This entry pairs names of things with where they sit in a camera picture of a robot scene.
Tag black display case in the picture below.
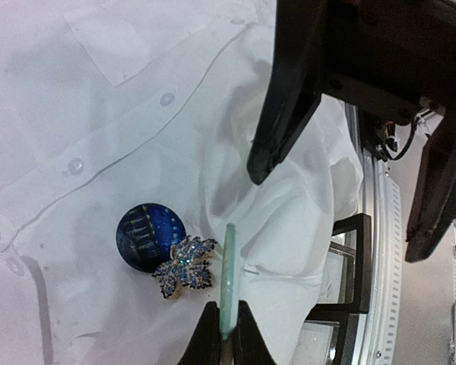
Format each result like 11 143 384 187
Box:
316 213 372 314
293 312 360 364

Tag blue round brooch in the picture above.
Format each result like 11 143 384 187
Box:
116 203 186 273

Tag middle black display case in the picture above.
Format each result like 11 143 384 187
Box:
293 312 360 364

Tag aluminium front rail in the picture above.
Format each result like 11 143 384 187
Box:
345 104 403 364

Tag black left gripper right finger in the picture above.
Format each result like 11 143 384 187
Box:
233 300 276 365

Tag left black display case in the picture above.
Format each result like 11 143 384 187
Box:
316 213 372 314

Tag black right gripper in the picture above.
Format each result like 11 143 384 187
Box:
246 1 456 185

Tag white button shirt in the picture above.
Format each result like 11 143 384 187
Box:
0 1 363 364

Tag green red round brooch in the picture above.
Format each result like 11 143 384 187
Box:
219 223 241 341

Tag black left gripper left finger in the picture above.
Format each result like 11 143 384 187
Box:
178 301 222 365

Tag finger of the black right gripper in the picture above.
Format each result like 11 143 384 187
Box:
405 111 456 262

